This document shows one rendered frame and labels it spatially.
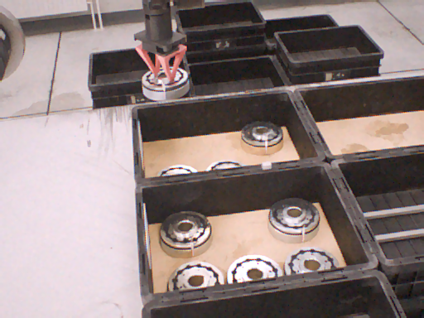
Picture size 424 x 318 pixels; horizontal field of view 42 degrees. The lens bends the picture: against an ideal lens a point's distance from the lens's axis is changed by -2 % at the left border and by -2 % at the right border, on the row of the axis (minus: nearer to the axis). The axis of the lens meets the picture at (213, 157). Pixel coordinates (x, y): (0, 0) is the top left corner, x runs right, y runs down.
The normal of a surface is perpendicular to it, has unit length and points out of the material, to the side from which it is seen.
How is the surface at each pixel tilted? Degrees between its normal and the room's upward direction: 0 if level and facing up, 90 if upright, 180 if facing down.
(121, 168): 0
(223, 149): 0
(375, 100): 90
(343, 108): 90
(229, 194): 90
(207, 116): 90
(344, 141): 0
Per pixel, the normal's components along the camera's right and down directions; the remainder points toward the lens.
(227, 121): 0.14, 0.59
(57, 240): -0.04, -0.80
